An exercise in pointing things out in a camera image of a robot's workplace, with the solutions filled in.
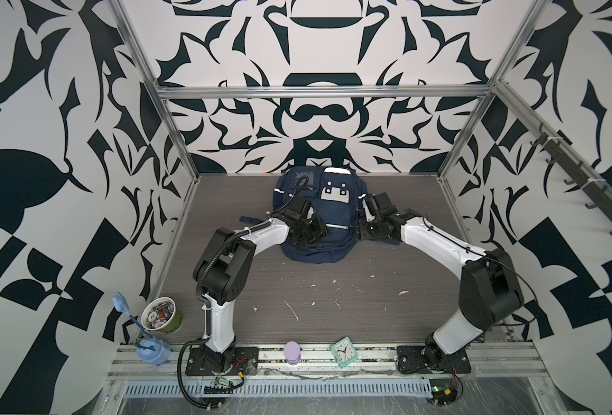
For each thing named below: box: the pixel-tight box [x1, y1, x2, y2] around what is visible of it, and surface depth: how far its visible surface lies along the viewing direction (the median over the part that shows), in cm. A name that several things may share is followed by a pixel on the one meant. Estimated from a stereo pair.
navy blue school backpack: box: [272, 166, 367, 264], surface depth 102 cm
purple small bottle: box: [283, 340, 301, 366], surface depth 70 cm
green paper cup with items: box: [140, 296, 184, 334], surface depth 75 cm
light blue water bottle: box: [111, 292, 173, 367], surface depth 71 cm
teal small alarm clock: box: [331, 336, 359, 368], surface depth 76 cm
